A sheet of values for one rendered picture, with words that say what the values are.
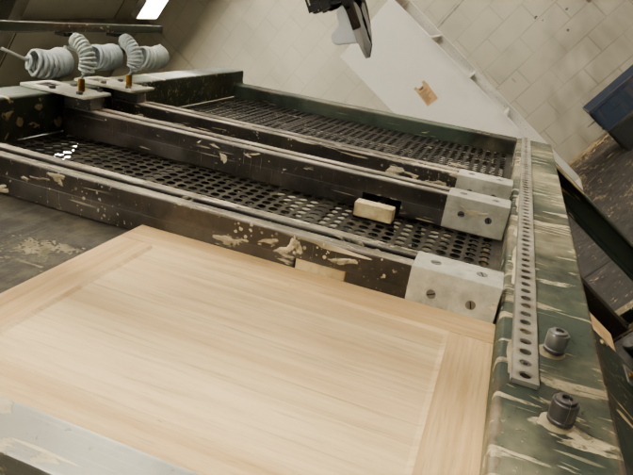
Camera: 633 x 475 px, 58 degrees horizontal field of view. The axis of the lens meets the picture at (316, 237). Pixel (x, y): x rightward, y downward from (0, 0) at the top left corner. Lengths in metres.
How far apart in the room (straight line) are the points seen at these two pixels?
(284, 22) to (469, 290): 5.72
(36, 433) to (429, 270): 0.52
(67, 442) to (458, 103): 4.21
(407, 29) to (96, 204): 3.77
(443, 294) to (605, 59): 5.17
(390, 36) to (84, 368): 4.16
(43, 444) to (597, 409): 0.52
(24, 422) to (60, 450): 0.05
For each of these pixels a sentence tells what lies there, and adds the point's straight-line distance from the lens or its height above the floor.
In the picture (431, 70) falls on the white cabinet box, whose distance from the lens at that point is 4.55.
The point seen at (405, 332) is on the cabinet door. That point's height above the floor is 0.98.
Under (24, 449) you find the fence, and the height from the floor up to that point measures 1.18.
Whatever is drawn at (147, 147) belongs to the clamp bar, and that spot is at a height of 1.58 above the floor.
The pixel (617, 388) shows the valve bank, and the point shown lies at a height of 0.78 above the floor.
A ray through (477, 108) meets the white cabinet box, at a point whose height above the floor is 1.02.
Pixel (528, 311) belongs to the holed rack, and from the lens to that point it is 0.81.
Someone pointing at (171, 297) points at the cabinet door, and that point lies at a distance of 0.76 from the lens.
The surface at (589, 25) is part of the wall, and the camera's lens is 5.88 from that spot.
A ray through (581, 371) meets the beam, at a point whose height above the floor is 0.83.
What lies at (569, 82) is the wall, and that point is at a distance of 5.90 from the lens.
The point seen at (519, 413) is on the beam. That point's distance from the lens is 0.62.
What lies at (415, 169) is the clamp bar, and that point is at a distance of 1.40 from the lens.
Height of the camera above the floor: 1.14
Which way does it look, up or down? level
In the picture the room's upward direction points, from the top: 44 degrees counter-clockwise
